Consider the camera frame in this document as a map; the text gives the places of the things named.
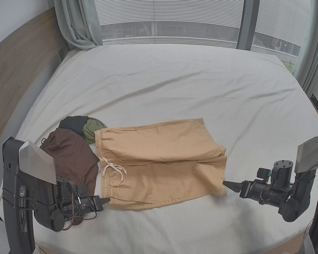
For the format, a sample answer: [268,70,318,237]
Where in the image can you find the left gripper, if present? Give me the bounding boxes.
[78,194,105,214]

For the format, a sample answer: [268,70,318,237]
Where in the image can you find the tan shorts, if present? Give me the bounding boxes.
[95,117,228,210]

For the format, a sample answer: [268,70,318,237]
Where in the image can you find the brown garment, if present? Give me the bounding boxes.
[40,128,100,226]

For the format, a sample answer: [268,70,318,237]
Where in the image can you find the green garment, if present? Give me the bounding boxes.
[83,117,108,145]

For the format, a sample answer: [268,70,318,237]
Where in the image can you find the black garment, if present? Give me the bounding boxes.
[59,116,89,137]

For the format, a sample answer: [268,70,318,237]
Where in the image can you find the window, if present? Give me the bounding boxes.
[91,0,316,75]

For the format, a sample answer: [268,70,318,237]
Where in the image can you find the bed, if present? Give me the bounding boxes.
[0,7,318,254]

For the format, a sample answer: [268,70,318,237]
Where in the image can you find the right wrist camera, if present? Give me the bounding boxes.
[257,168,271,181]

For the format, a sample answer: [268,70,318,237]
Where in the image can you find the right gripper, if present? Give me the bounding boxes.
[240,180,271,204]

